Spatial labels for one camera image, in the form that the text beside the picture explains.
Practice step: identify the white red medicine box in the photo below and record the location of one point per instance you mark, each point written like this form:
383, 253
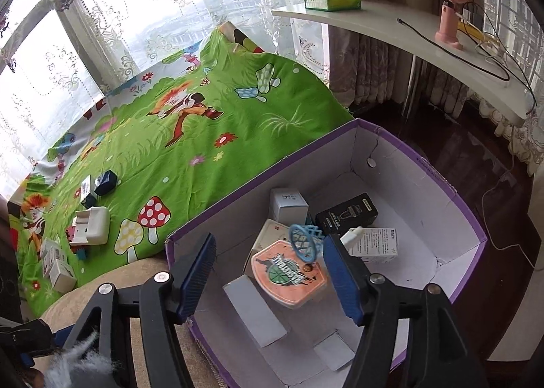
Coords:
50, 251

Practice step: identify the white lace curtain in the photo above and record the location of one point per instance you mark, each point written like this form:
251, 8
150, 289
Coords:
60, 56

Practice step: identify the white basketball hoop toy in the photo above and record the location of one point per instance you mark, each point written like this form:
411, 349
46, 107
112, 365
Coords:
287, 263

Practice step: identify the dark blue small box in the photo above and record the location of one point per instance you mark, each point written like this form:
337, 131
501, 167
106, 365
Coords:
105, 183

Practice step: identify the brown drape curtain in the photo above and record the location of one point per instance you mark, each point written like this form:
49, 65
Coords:
374, 44

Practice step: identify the small white cube box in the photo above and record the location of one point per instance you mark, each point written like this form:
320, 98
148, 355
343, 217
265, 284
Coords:
287, 206

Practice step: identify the black product box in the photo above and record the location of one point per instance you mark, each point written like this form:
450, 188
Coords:
356, 212

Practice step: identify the green cartoon tablecloth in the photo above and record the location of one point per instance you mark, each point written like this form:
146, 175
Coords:
179, 137

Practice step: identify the white curved shelf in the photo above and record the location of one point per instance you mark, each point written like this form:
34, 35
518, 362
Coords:
413, 31

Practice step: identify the purple cardboard storage box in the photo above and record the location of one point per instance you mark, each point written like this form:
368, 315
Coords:
439, 242

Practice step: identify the white barcode medicine box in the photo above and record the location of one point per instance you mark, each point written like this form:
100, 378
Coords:
88, 196

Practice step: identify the beige plush cushion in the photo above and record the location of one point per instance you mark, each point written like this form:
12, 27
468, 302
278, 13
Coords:
66, 310

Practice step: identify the white label box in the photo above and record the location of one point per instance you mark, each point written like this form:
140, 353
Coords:
62, 276

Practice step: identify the white box with text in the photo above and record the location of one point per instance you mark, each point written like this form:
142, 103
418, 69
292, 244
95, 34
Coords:
379, 245

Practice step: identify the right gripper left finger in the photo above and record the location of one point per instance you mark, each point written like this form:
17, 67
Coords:
163, 302

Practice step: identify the white dental box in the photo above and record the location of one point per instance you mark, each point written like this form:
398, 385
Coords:
90, 227

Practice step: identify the large silver grey box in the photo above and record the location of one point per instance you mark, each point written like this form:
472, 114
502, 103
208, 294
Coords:
257, 317

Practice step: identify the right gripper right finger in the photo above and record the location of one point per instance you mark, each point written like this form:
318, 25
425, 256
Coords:
437, 354

